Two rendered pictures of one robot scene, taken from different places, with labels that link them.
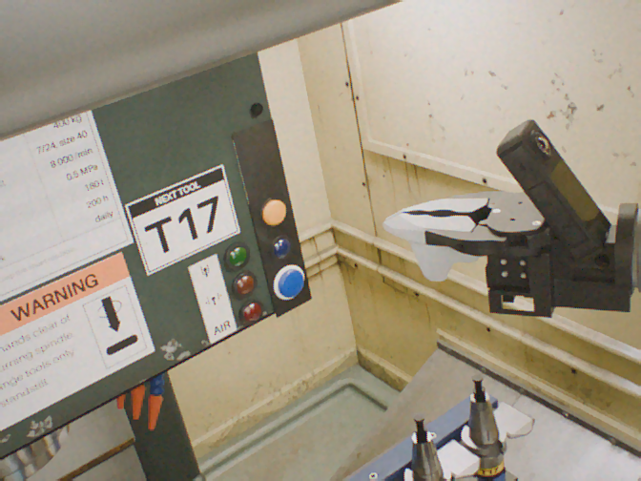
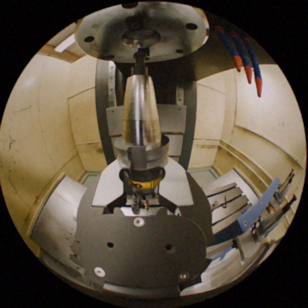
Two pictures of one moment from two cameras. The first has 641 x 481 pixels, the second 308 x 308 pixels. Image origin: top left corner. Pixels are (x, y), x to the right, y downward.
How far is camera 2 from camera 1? 0.99 m
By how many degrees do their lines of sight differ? 25
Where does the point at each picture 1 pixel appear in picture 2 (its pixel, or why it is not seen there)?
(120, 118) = not seen: outside the picture
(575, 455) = (252, 198)
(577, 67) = (285, 115)
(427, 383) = (229, 174)
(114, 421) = (178, 148)
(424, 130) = (250, 122)
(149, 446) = (181, 160)
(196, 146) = not seen: outside the picture
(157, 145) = not seen: outside the picture
